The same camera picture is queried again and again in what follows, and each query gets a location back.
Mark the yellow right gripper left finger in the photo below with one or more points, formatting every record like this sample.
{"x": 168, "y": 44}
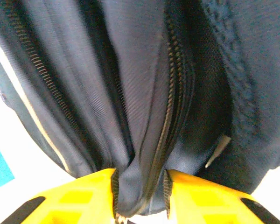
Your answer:
{"x": 67, "y": 203}

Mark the navy blue student backpack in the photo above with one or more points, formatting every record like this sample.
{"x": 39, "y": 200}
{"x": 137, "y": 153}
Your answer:
{"x": 140, "y": 81}

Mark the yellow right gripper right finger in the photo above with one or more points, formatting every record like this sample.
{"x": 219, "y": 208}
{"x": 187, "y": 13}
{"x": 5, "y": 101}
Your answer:
{"x": 212, "y": 205}

